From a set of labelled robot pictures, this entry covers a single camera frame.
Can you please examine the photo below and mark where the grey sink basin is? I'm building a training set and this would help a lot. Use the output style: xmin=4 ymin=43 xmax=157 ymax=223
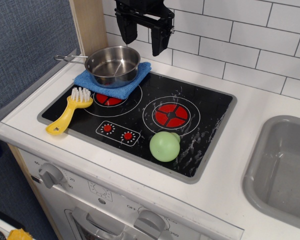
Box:
xmin=242 ymin=115 xmax=300 ymax=229

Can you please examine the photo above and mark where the blue folded cloth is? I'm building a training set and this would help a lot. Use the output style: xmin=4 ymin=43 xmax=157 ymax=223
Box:
xmin=74 ymin=62 xmax=152 ymax=100

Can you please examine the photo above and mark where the wooden side post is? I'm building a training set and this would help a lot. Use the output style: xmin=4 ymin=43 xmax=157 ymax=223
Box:
xmin=69 ymin=0 xmax=108 ymax=56

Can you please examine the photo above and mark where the yellow object bottom left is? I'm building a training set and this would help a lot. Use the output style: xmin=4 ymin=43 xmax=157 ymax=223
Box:
xmin=7 ymin=228 xmax=33 ymax=240

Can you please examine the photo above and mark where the white toy oven front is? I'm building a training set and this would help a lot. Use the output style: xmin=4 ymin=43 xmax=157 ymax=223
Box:
xmin=17 ymin=148 xmax=216 ymax=240

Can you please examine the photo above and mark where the grey right oven knob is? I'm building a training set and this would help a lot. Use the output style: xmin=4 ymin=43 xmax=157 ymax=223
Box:
xmin=133 ymin=210 xmax=166 ymax=240

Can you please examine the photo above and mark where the black toy stovetop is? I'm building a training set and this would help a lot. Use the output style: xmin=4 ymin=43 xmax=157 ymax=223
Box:
xmin=37 ymin=71 xmax=238 ymax=185

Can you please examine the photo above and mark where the yellow dish brush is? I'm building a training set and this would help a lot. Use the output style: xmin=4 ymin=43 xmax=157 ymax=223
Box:
xmin=45 ymin=87 xmax=93 ymax=136

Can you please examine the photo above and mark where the stainless steel pot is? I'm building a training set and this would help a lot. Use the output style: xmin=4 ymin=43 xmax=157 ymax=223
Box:
xmin=53 ymin=46 xmax=141 ymax=89

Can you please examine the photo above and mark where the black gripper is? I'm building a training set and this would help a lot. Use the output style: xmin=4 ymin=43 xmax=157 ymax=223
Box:
xmin=115 ymin=0 xmax=175 ymax=57

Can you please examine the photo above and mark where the grey oven knob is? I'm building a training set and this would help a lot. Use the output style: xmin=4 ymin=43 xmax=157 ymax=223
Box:
xmin=38 ymin=163 xmax=64 ymax=189
xmin=133 ymin=210 xmax=166 ymax=240

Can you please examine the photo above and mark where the green toy pear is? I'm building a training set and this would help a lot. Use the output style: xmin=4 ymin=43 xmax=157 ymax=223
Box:
xmin=149 ymin=131 xmax=181 ymax=163

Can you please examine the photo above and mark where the grey left oven knob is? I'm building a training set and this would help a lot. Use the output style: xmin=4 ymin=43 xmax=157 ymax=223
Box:
xmin=38 ymin=163 xmax=64 ymax=189

